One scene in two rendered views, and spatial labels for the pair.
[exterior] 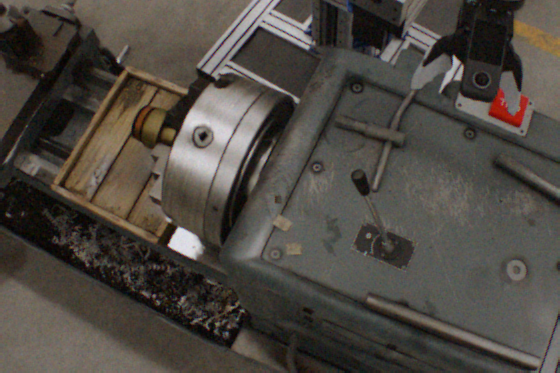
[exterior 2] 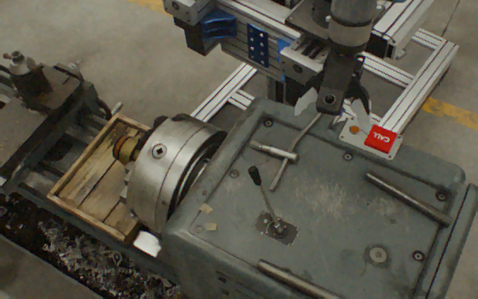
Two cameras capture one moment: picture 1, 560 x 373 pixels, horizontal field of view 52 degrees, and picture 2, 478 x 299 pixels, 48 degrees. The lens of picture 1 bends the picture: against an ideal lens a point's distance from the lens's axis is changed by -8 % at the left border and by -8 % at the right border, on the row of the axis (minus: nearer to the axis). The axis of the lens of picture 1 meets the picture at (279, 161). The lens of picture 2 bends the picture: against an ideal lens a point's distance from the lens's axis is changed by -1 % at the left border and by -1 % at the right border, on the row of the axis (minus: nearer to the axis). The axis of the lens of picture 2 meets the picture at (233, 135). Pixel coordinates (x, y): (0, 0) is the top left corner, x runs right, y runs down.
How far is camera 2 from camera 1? 31 cm
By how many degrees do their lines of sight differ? 12
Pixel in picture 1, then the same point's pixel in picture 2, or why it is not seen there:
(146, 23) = (142, 95)
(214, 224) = (162, 214)
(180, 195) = (140, 192)
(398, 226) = (288, 216)
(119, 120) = (107, 151)
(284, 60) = not seen: hidden behind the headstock
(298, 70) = not seen: hidden behind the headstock
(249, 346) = not seen: outside the picture
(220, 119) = (172, 140)
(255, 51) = (223, 120)
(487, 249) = (354, 237)
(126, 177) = (107, 191)
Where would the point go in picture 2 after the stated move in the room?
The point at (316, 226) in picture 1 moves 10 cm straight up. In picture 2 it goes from (229, 212) to (225, 190)
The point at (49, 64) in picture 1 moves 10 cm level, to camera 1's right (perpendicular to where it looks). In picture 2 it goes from (55, 103) to (87, 102)
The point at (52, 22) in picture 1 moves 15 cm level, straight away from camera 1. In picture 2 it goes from (61, 75) to (48, 49)
